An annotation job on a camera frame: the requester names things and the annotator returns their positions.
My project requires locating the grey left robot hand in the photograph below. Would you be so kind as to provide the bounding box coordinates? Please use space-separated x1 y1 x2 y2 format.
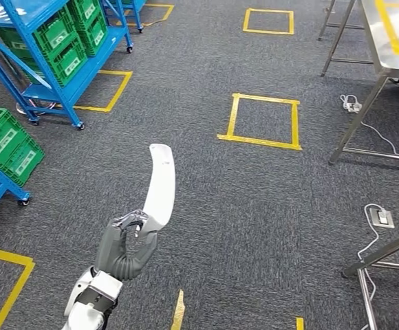
94 209 159 275

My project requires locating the white curved plastic part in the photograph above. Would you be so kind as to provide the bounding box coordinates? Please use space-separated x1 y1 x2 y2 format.
142 143 176 229

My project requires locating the yellow floor tape outline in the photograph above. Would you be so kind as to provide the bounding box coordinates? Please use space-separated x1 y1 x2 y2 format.
217 93 303 151
116 3 175 28
0 245 36 330
56 69 134 113
242 8 295 36
170 289 305 330

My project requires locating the green plastic crate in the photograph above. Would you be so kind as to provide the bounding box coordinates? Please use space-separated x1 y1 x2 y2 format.
79 13 109 58
14 36 89 88
67 0 102 28
0 105 32 158
0 136 45 188
0 6 79 60

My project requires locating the round silver floor base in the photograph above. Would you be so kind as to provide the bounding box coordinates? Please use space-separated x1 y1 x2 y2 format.
15 100 58 118

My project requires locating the metal floor socket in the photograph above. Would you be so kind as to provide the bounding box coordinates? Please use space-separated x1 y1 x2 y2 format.
369 207 395 230

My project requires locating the yellow bench tape outline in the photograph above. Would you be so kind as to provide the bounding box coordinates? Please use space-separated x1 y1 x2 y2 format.
375 0 399 58

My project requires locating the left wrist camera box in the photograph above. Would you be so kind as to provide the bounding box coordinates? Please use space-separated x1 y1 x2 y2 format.
76 271 124 313

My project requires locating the white power strip cable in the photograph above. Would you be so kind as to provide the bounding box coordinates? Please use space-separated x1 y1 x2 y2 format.
357 203 388 330

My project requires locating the white adapter with cable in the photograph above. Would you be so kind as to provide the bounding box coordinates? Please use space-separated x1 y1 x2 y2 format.
340 93 399 158

